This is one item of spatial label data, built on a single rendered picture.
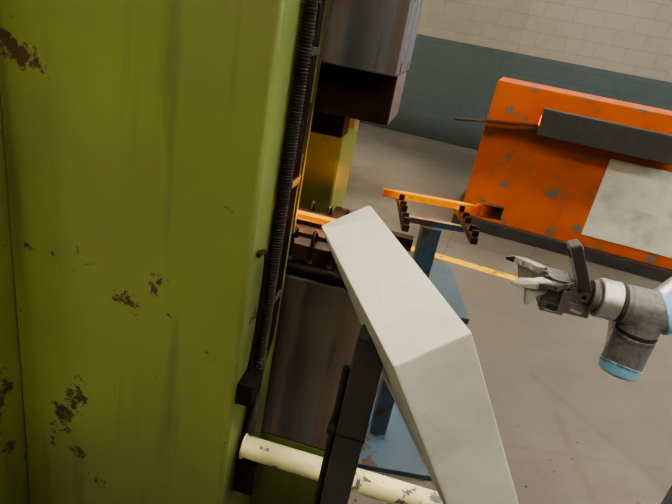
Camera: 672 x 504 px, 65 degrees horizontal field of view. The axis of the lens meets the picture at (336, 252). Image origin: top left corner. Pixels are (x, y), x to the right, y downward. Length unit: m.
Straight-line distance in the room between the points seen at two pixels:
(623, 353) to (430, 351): 0.91
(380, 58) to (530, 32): 7.71
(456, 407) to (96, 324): 0.70
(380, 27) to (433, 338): 0.64
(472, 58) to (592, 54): 1.65
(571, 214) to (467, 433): 4.28
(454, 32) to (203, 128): 8.03
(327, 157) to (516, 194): 3.41
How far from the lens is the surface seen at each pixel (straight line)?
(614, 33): 8.75
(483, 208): 1.90
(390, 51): 1.00
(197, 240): 0.87
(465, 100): 8.74
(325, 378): 1.27
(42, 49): 0.94
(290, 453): 1.13
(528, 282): 1.21
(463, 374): 0.53
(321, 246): 1.17
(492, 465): 0.64
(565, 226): 4.83
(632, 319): 1.33
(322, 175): 1.48
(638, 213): 4.86
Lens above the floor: 1.43
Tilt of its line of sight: 23 degrees down
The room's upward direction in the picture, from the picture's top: 11 degrees clockwise
